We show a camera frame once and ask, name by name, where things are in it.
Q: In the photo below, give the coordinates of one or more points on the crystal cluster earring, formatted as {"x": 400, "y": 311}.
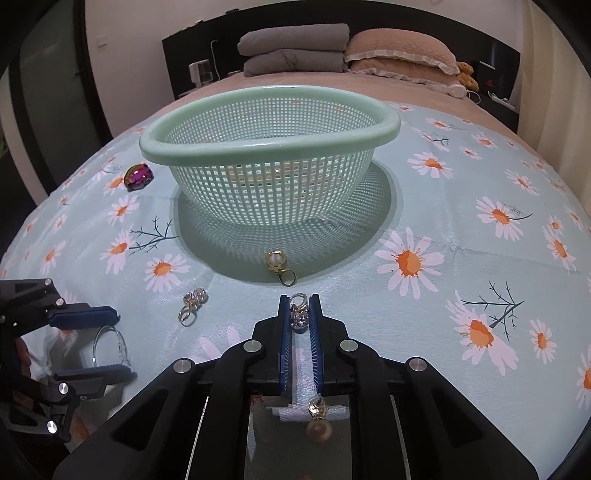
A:
{"x": 299, "y": 316}

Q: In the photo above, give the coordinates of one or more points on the black headboard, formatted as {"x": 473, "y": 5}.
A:
{"x": 198, "y": 41}

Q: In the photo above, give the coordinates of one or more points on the beige frilled pillow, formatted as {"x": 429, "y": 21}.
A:
{"x": 397, "y": 74}
{"x": 397, "y": 48}

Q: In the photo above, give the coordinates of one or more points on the black box red triangle mark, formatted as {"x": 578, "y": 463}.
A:
{"x": 496, "y": 78}

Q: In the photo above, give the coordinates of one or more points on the cream curtain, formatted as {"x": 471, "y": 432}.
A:
{"x": 554, "y": 83}

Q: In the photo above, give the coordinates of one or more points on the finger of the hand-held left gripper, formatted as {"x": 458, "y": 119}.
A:
{"x": 94, "y": 374}
{"x": 85, "y": 316}

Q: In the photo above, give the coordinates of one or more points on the iridescent foil toy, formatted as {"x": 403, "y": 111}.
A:
{"x": 137, "y": 177}

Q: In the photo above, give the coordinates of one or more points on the green plastic mesh basket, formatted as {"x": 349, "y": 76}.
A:
{"x": 258, "y": 150}

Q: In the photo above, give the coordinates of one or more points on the grey pillow upper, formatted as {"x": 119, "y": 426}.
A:
{"x": 291, "y": 37}

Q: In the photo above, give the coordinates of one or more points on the dark door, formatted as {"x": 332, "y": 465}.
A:
{"x": 51, "y": 92}

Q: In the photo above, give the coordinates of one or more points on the brown teddy bear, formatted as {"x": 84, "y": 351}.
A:
{"x": 467, "y": 74}

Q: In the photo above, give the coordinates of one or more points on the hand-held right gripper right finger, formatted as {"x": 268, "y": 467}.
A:
{"x": 315, "y": 350}

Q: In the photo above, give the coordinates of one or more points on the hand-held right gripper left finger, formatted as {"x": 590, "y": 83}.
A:
{"x": 284, "y": 350}

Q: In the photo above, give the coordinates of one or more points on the grey pillow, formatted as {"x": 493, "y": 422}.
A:
{"x": 291, "y": 37}
{"x": 291, "y": 63}

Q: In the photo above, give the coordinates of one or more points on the white headphones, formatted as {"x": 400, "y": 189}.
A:
{"x": 457, "y": 90}

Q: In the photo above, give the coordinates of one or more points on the beige bed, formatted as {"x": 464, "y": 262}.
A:
{"x": 295, "y": 79}

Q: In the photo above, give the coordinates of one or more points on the grey pillow lower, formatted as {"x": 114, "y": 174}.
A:
{"x": 291, "y": 63}

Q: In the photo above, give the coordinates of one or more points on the daisy print green cloth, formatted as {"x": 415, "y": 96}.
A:
{"x": 415, "y": 207}

